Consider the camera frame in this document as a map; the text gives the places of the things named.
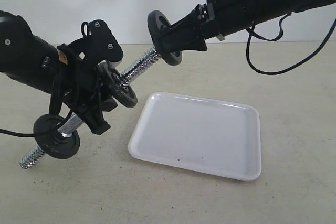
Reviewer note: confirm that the chrome threaded dumbbell bar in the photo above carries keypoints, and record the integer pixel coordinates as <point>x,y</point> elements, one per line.
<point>67,127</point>

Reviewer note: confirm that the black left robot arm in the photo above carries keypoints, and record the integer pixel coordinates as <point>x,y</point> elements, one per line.
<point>27,58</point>

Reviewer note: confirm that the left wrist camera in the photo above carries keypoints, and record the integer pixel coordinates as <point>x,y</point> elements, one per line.
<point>99,44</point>

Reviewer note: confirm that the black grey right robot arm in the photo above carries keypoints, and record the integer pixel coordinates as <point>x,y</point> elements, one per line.
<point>220,18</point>

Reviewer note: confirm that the black weight plate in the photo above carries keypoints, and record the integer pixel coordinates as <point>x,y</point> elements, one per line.
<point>122,92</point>
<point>158,24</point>
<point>54,144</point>

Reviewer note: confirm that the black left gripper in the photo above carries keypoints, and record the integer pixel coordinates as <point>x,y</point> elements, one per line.
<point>82,89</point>

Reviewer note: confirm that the white rectangular plastic tray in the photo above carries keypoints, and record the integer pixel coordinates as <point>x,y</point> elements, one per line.
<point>199,134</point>

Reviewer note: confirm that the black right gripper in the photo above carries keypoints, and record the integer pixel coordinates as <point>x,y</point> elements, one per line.
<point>202,20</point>

